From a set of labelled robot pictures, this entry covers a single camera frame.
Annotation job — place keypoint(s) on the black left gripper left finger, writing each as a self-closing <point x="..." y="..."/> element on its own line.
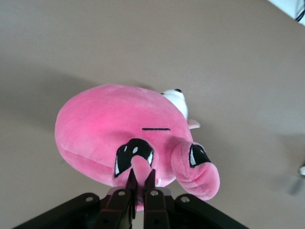
<point x="114" y="210"/>

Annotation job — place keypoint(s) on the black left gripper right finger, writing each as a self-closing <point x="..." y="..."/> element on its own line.
<point x="157" y="210"/>

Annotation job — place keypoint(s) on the pink round plush toy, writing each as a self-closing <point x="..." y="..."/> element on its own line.
<point x="107" y="114"/>

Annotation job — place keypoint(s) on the white plush mouse toy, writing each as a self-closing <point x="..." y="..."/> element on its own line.
<point x="177" y="99"/>

